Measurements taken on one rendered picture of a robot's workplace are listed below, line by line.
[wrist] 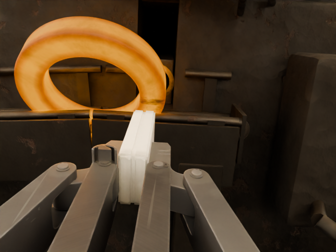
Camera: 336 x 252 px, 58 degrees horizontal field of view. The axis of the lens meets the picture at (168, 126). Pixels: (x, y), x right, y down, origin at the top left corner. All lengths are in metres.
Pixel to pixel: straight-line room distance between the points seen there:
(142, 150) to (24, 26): 0.39
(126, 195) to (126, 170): 0.02
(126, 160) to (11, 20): 0.41
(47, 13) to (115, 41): 0.20
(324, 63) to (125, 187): 0.31
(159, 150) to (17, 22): 0.39
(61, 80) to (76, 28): 0.18
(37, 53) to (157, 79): 0.13
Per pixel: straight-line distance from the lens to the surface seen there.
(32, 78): 0.39
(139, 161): 0.15
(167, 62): 0.51
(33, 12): 0.52
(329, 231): 0.44
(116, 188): 0.16
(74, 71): 0.49
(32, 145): 0.44
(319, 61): 0.42
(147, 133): 0.18
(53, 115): 0.42
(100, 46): 0.34
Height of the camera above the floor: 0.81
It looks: 17 degrees down
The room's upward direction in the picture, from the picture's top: 3 degrees clockwise
